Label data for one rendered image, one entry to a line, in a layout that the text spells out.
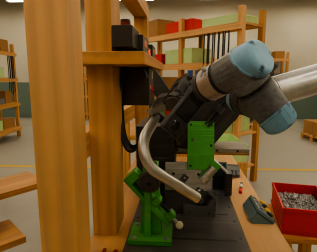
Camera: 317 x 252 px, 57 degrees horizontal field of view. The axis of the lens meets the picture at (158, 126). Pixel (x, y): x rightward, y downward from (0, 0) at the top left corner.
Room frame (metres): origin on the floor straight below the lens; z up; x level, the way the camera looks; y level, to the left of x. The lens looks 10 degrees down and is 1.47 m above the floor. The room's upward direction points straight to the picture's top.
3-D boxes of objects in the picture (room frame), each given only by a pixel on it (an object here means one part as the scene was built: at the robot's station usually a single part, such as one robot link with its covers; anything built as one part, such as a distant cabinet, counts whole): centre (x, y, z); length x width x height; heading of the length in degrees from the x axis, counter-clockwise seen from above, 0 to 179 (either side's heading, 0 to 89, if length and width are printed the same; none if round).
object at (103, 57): (1.36, 0.13, 1.52); 0.90 x 0.25 x 0.04; 175
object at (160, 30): (4.66, -0.47, 1.19); 2.30 x 0.55 x 2.39; 38
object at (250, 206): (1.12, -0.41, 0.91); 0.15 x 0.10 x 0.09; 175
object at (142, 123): (1.45, 0.00, 1.07); 0.30 x 0.18 x 0.34; 175
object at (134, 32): (1.06, 0.11, 1.59); 0.15 x 0.07 x 0.07; 175
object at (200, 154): (1.26, -0.18, 1.17); 0.13 x 0.12 x 0.20; 175
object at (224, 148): (1.41, -0.23, 1.11); 0.39 x 0.16 x 0.03; 85
